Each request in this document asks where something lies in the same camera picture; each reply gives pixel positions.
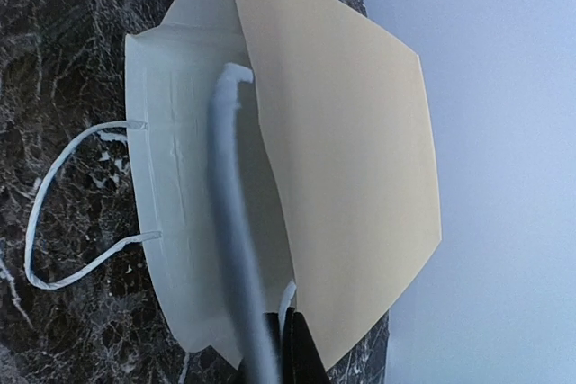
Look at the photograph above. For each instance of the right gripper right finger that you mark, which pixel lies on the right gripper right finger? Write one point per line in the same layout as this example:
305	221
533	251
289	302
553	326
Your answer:
301	362

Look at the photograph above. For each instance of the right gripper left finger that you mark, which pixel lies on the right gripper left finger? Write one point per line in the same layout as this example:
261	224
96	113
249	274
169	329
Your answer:
259	342

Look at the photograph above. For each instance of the brown paper bag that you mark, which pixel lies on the brown paper bag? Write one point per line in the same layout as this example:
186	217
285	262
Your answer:
282	155

